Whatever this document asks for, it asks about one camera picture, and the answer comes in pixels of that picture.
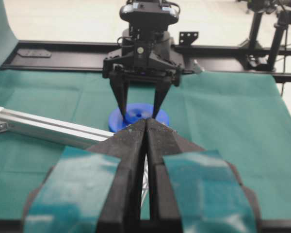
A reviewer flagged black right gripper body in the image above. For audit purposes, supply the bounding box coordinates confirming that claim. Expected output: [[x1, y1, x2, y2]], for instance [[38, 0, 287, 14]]
[[102, 40, 183, 86]]

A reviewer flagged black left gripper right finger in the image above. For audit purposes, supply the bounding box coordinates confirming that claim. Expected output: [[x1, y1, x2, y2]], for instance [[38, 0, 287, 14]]
[[146, 119, 260, 233]]

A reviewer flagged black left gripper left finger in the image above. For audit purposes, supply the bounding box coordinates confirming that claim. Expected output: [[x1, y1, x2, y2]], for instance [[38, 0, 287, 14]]
[[23, 120, 146, 233]]

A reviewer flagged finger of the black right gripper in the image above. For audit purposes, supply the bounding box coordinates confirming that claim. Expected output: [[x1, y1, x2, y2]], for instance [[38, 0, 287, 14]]
[[152, 71, 173, 118], [109, 66, 129, 120]]

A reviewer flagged blue plastic gear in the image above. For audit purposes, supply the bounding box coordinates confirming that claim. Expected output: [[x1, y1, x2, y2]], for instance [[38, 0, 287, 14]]
[[108, 102, 170, 133]]

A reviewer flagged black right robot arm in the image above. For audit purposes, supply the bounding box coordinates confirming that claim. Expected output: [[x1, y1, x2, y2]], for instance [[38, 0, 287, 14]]
[[102, 0, 184, 118]]

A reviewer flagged green table cloth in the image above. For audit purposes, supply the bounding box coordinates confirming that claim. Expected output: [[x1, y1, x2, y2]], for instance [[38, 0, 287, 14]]
[[0, 0, 291, 220]]

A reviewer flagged black table edge rail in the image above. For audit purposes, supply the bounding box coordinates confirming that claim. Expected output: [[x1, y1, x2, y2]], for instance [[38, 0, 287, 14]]
[[0, 40, 291, 84]]

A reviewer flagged square aluminium profile frame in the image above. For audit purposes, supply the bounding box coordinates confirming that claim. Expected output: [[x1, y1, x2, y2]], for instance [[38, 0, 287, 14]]
[[0, 107, 114, 149]]

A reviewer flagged black camera stand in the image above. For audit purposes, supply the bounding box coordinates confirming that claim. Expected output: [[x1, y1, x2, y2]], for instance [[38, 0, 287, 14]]
[[239, 0, 291, 71]]

